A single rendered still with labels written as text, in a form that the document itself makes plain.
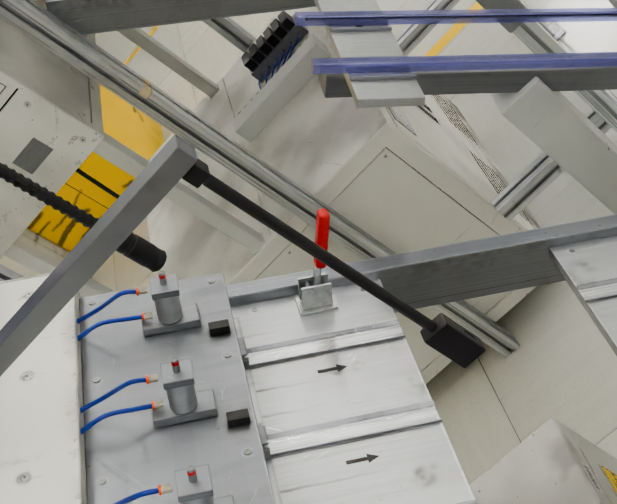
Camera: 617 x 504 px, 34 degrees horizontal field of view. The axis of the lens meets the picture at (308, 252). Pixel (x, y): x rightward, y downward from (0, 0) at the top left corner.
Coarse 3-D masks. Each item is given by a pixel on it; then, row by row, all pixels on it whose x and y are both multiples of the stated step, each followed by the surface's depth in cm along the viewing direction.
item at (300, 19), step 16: (304, 16) 110; (320, 16) 110; (336, 16) 111; (352, 16) 111; (368, 16) 111; (384, 16) 112; (400, 16) 112; (416, 16) 112; (432, 16) 113; (448, 16) 113; (464, 16) 113; (480, 16) 114; (496, 16) 114; (512, 16) 114; (528, 16) 115; (544, 16) 115; (560, 16) 115; (576, 16) 116; (592, 16) 116; (608, 16) 116
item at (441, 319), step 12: (444, 324) 68; (456, 324) 70; (432, 336) 69; (444, 336) 69; (456, 336) 69; (468, 336) 70; (444, 348) 70; (456, 348) 70; (468, 348) 70; (480, 348) 70; (456, 360) 70; (468, 360) 71
